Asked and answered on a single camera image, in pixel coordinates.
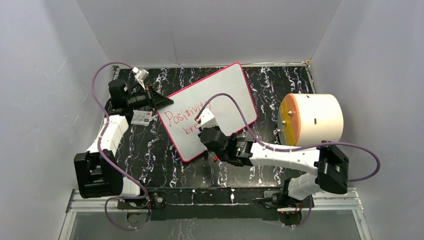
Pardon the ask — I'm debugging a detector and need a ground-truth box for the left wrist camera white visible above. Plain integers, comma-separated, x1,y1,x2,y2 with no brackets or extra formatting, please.
131,67,149,90

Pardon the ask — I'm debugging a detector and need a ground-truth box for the pink framed whiteboard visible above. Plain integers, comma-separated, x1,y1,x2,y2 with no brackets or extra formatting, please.
157,62,258,163

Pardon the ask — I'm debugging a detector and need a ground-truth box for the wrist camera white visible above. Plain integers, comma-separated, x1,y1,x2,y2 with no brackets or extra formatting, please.
195,108,218,130
131,67,149,90

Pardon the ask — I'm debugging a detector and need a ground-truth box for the aluminium frame rail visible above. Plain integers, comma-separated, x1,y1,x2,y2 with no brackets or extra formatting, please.
66,188,363,213

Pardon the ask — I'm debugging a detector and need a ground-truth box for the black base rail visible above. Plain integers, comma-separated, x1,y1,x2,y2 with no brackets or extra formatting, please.
145,187,314,222

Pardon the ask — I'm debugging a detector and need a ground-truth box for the white cylinder orange end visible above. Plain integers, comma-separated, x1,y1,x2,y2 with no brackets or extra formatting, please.
277,93,344,147

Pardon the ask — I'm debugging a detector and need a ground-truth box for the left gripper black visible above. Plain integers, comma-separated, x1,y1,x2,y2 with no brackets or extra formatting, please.
126,84,175,113

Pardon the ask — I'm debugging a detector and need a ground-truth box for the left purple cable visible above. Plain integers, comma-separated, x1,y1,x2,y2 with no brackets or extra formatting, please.
91,62,150,232

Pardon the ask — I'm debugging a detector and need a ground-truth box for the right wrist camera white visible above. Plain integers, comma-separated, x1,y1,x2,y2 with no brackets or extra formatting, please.
195,108,218,130

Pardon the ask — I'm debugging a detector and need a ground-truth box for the white printed card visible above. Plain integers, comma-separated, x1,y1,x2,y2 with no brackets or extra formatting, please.
130,110,153,126

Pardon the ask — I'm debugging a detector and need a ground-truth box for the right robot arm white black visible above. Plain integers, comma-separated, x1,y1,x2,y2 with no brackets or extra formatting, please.
198,126,349,207

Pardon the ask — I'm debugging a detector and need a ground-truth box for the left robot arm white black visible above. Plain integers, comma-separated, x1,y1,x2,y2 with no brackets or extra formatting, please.
73,79,174,208

